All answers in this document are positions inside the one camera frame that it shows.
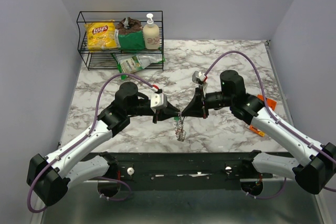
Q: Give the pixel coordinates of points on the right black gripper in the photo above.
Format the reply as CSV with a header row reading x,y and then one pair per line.
x,y
196,108

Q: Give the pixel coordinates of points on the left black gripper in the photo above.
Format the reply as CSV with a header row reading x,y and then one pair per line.
x,y
165,114

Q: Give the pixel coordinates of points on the orange packet near arm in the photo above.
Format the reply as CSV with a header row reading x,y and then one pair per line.
x,y
257,131

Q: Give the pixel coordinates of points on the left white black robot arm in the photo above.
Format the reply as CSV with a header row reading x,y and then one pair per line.
x,y
51,176

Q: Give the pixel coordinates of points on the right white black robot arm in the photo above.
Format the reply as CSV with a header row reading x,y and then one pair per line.
x,y
312,164

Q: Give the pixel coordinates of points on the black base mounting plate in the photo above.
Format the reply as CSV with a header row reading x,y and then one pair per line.
x,y
182,171

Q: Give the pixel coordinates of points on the green white snack bag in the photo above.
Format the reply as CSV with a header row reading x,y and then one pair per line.
x,y
131,63

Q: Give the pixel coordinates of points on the cream soap pump bottle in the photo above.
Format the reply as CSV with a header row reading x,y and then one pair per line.
x,y
151,33

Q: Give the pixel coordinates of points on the green brown snack bag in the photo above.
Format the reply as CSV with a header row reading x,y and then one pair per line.
x,y
129,35

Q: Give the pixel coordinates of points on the yellow Lays chips bag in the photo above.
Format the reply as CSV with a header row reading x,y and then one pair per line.
x,y
100,35

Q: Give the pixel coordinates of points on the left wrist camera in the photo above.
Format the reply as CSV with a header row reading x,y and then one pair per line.
x,y
158,101

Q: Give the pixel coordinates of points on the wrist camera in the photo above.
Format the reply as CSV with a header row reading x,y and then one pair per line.
x,y
158,101
199,77

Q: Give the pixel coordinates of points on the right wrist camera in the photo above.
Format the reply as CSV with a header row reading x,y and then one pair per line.
x,y
199,77

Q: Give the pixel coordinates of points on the aluminium rail frame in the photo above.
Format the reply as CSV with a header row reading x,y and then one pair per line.
x,y
308,162

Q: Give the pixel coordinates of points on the black wire shelf rack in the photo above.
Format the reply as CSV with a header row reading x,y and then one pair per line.
x,y
103,59

